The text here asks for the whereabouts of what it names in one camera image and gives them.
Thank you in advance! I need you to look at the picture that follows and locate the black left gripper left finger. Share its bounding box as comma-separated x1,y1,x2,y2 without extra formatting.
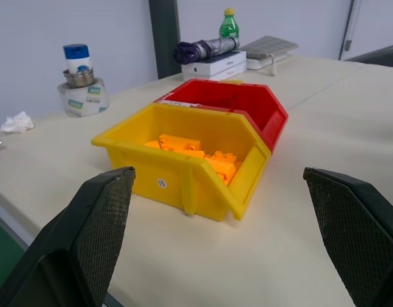
0,166,136,307

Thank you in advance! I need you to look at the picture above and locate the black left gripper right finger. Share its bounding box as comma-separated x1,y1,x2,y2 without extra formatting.
303,166,393,307

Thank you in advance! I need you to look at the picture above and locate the crumpled white tissue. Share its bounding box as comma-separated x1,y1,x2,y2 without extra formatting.
0,111,35,134

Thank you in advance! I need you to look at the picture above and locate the yellow plastic storage bin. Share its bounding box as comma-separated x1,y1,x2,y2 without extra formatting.
91,102,273,222

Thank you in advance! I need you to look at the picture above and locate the printed packing tape roll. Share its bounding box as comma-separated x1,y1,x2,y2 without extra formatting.
57,77,111,118

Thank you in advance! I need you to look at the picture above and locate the yellow rectangular building block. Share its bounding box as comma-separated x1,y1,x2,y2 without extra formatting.
157,134,202,151

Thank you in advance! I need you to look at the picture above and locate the yellow studded building block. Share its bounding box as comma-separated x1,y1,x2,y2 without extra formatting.
203,150,238,180

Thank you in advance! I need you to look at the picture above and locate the small metal cup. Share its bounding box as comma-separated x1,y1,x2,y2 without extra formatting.
62,68,95,88

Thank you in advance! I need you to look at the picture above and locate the red plastic storage bin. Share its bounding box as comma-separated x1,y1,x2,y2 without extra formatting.
154,78,289,152

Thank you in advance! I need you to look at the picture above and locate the white bottle with blue cap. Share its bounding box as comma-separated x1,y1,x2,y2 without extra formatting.
62,43,93,74

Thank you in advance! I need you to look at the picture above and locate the white flat board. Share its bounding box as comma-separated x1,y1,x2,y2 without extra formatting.
246,52,289,70

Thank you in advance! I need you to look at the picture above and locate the white phone box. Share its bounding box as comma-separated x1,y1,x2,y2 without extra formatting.
182,61,248,82
180,50,248,77

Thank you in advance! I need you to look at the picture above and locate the dark vertical pillar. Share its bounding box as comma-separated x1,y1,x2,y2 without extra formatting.
148,0,182,80

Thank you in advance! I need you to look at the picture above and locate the folded dark umbrella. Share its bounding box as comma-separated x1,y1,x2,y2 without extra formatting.
173,36,241,64

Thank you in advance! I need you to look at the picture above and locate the green plastic drink bottle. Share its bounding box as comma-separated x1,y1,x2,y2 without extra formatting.
219,8,240,40

